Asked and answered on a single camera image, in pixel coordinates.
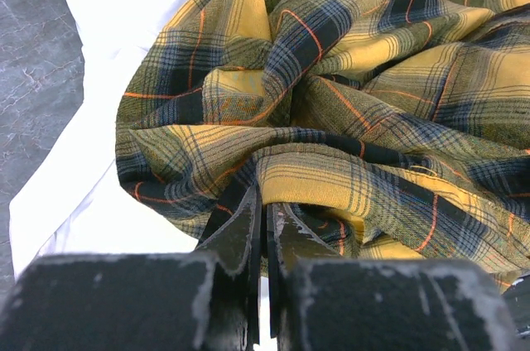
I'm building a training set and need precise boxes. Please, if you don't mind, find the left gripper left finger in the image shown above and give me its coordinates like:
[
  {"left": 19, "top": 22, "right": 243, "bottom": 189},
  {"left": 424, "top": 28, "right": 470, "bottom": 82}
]
[{"left": 1, "top": 187, "right": 262, "bottom": 350}]

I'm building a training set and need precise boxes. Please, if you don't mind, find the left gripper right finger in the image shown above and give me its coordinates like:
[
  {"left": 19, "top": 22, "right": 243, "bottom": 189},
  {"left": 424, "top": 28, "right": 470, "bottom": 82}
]
[{"left": 266, "top": 204, "right": 524, "bottom": 350}]

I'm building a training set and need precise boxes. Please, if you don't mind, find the yellow plaid shirt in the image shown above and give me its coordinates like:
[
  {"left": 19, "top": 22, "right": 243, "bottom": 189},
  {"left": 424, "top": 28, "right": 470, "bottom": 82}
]
[{"left": 115, "top": 0, "right": 529, "bottom": 289}]

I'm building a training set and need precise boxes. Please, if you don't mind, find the white shirt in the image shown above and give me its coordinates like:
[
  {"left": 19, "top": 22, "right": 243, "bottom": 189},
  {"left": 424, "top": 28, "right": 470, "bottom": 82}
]
[{"left": 9, "top": 0, "right": 195, "bottom": 275}]

